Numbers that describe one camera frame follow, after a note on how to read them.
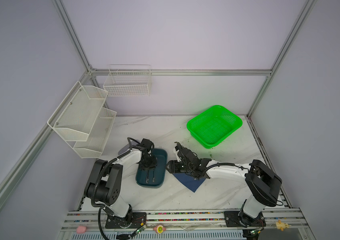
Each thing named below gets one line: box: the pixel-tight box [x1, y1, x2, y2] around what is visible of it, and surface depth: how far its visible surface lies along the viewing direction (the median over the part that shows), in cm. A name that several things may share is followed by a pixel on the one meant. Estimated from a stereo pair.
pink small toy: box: [76, 225, 87, 234], surface depth 71 cm
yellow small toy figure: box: [275, 219, 292, 232], surface depth 70 cm
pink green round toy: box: [153, 225, 166, 234], surface depth 69 cm
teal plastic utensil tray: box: [135, 148, 168, 189], surface depth 90 cm
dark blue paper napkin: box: [172, 172, 206, 193], surface depth 87 cm
